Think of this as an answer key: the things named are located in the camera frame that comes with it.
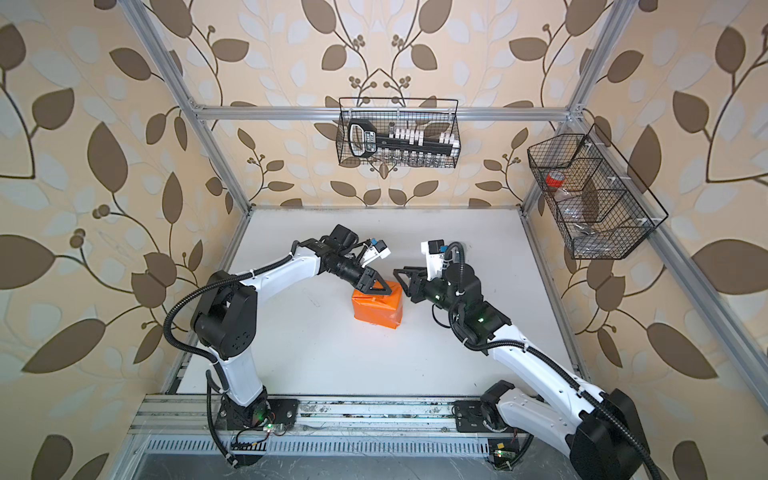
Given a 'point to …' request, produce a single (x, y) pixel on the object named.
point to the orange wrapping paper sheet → (379, 309)
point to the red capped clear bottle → (571, 210)
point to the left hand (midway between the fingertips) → (390, 290)
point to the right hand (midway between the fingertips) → (399, 274)
